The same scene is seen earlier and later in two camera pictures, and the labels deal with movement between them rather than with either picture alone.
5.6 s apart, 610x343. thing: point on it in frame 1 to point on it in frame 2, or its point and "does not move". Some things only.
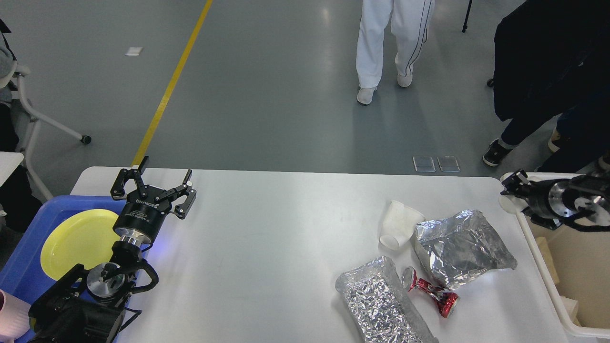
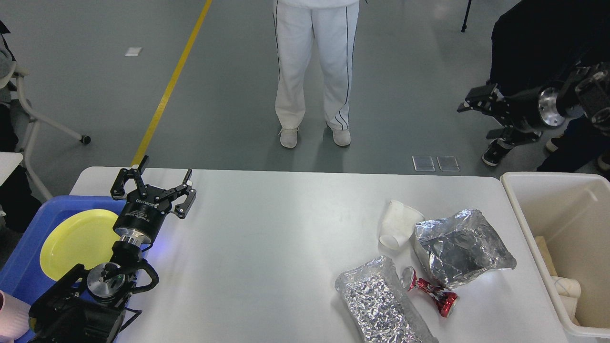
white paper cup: x=401 y=221 does not move
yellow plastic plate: x=85 y=237 does not move
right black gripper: x=546 y=197 to x=527 y=110
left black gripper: x=144 y=213 does not move
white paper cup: x=512 y=204 to x=567 y=287
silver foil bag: x=459 y=248 does not move
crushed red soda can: x=446 y=302 does not move
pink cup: x=14 y=317 does not move
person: x=410 y=21 to x=335 y=23
